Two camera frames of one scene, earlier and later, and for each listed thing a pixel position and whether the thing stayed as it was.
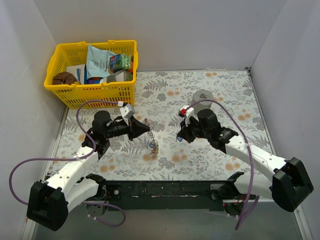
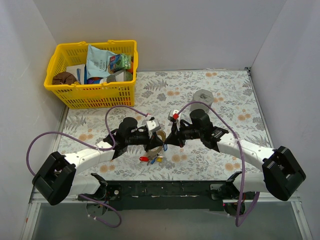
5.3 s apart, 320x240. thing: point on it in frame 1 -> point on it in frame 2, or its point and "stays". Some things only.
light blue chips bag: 97,63 stays
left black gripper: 131,127 -> 150,139
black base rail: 165,195 stays
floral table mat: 156,155 stays
